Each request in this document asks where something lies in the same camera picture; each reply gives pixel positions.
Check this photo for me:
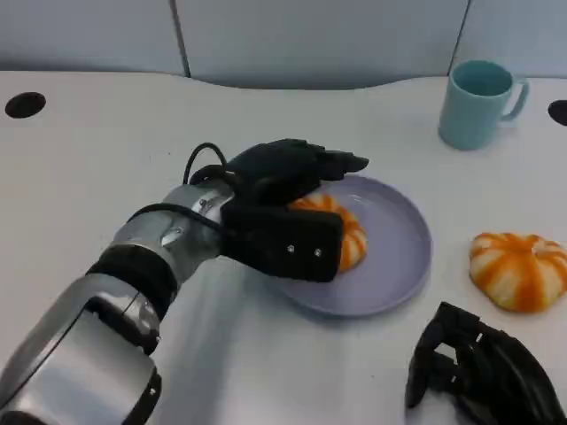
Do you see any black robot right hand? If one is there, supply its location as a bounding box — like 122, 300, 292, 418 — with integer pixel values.
405, 301, 567, 425

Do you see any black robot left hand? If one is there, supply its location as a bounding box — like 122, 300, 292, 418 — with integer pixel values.
225, 138, 370, 207

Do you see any orange and white bread roll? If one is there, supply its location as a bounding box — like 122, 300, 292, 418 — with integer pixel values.
469, 232, 567, 313
287, 193, 368, 272

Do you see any grey partition panel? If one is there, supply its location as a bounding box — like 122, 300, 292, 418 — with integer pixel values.
175, 0, 469, 89
458, 0, 567, 79
0, 0, 186, 76

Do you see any lilac plate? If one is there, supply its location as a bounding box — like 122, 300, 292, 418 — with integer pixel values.
260, 174, 433, 318

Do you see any pale green mug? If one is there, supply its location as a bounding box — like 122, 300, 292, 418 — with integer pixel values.
438, 60, 531, 151

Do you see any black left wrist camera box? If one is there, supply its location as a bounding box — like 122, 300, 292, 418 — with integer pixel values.
220, 201, 345, 283

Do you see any black cable along forearm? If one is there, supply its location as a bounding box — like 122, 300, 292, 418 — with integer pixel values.
128, 201, 225, 232

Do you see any black table cable hole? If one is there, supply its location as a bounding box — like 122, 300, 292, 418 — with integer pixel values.
4, 91, 47, 120
548, 99, 567, 128

